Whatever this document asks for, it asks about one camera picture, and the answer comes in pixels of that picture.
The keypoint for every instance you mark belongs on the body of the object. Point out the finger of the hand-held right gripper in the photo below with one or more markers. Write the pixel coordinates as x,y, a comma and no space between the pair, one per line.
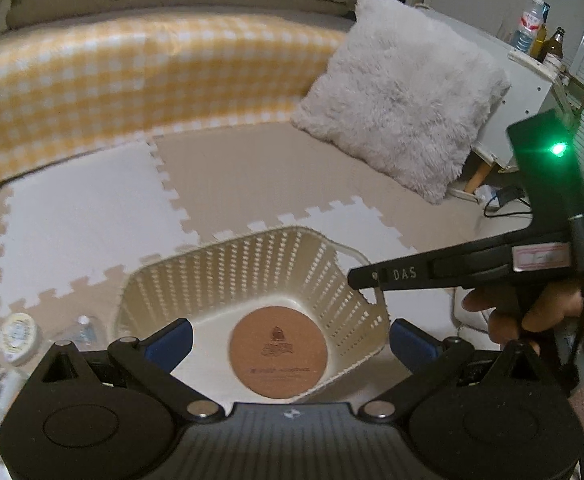
402,275

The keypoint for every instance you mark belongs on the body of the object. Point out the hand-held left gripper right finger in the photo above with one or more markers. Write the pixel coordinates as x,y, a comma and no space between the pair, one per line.
411,344

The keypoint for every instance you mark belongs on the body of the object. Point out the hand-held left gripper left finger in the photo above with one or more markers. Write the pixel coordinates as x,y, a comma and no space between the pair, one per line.
171,345

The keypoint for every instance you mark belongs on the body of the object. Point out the cream woven plastic basket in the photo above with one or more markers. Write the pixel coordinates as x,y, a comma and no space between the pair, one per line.
272,260

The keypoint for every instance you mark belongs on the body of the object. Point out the person's right hand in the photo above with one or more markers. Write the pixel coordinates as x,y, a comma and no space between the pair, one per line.
552,320

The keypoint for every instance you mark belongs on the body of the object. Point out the white foam mat tile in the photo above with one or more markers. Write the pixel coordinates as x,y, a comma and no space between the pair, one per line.
81,225
352,220

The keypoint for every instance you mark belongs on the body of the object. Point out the small clear plastic bottle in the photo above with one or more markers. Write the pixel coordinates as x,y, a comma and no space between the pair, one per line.
82,331

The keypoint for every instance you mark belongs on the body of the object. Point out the round cork coaster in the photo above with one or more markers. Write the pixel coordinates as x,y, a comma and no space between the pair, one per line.
278,352

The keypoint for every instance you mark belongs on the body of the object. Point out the white side cabinet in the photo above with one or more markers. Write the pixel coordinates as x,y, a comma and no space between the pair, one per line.
524,90

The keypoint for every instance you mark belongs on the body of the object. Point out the brown glass bottle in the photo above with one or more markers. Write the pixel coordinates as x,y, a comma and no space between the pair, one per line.
555,47

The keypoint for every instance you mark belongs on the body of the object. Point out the yellow liquid bottle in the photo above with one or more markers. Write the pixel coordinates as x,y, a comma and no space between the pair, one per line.
540,40

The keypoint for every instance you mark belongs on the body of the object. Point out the clear water bottle red label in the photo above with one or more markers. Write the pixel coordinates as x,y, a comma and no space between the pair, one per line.
528,25

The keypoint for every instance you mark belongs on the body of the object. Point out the white fluffy pillow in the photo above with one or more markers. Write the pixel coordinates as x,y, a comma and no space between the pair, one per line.
402,95

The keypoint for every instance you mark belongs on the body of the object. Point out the yellow checkered mattress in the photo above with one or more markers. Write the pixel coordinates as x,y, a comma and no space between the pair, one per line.
136,90

